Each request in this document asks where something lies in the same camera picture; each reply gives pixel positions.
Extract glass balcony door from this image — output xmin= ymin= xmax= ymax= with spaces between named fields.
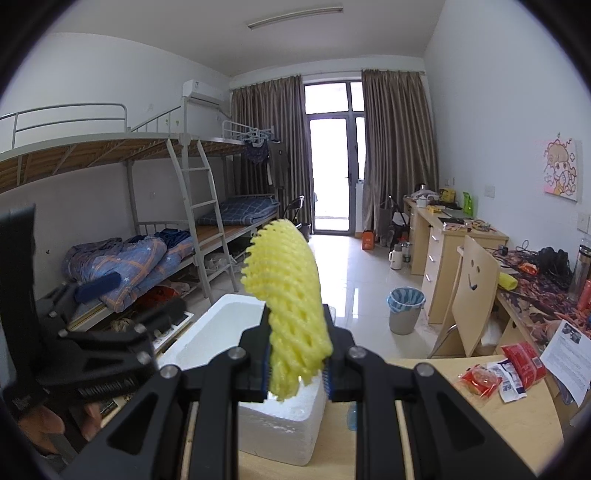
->
xmin=302 ymin=80 xmax=365 ymax=234

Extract printed desk mat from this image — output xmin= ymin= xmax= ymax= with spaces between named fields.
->
xmin=496 ymin=258 xmax=591 ymax=354

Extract dark hanging garment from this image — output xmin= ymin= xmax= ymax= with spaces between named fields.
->
xmin=243 ymin=138 xmax=271 ymax=165

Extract glass tumbler bottle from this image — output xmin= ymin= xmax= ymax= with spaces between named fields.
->
xmin=568 ymin=244 xmax=591 ymax=304

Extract cartoon wall poster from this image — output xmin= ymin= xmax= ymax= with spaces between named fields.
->
xmin=542 ymin=137 xmax=583 ymax=203

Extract black folding trolley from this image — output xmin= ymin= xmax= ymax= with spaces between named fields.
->
xmin=379 ymin=195 xmax=412 ymax=246

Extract white air conditioner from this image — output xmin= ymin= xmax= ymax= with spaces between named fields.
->
xmin=182 ymin=79 xmax=223 ymax=108

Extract white snack packet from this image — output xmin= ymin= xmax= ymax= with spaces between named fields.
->
xmin=487 ymin=360 xmax=527 ymax=402

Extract wooden smiley chair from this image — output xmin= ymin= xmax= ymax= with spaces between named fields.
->
xmin=427 ymin=234 xmax=502 ymax=359

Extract blue star quilt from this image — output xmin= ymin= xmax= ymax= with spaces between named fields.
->
xmin=62 ymin=231 xmax=195 ymax=311

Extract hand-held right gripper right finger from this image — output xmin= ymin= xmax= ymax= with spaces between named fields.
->
xmin=322 ymin=304 xmax=512 ymax=480

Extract white foam box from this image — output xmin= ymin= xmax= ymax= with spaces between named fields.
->
xmin=159 ymin=294 xmax=326 ymax=467

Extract white paper sheet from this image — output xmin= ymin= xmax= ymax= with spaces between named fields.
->
xmin=540 ymin=320 xmax=591 ymax=407

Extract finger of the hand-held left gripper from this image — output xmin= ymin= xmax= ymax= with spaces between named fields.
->
xmin=59 ymin=296 xmax=186 ymax=366
xmin=36 ymin=271 xmax=122 ymax=325

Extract brown curtain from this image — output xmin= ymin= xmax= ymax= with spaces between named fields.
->
xmin=230 ymin=74 xmax=305 ymax=227
xmin=361 ymin=68 xmax=437 ymax=237

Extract person's left hand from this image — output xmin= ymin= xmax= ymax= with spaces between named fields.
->
xmin=16 ymin=401 xmax=106 ymax=462

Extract ceiling tube light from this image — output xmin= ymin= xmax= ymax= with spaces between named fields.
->
xmin=247 ymin=4 xmax=345 ymax=31

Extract black folding chair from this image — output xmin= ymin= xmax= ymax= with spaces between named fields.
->
xmin=279 ymin=195 xmax=306 ymax=228

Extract yellow foam fruit net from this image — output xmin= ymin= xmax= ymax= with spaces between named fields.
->
xmin=240 ymin=219 xmax=334 ymax=401

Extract wooden desk with drawers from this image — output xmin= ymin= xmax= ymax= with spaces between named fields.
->
xmin=403 ymin=196 xmax=509 ymax=325

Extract black headphones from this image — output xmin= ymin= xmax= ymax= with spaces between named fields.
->
xmin=536 ymin=247 xmax=574 ymax=288

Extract grey trash bin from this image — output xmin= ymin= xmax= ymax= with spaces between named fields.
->
xmin=387 ymin=286 xmax=426 ymax=336

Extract dark hanging shirt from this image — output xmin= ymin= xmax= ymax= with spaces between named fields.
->
xmin=268 ymin=141 xmax=290 ymax=188

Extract small red snack packet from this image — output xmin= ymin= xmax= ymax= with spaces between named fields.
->
xmin=457 ymin=364 xmax=502 ymax=407

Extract grey metal bunk bed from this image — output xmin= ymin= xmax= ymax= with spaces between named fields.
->
xmin=180 ymin=104 xmax=283 ymax=278
xmin=0 ymin=102 xmax=232 ymax=352

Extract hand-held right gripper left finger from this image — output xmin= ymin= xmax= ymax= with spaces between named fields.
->
xmin=60 ymin=305 xmax=273 ymax=480

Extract large red snack packet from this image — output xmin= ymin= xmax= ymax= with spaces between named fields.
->
xmin=501 ymin=342 xmax=547 ymax=391

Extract grey metal bed ladder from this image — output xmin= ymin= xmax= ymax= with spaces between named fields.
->
xmin=166 ymin=137 xmax=228 ymax=298

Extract blue plaid bedding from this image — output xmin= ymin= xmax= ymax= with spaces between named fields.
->
xmin=196 ymin=195 xmax=280 ymax=227

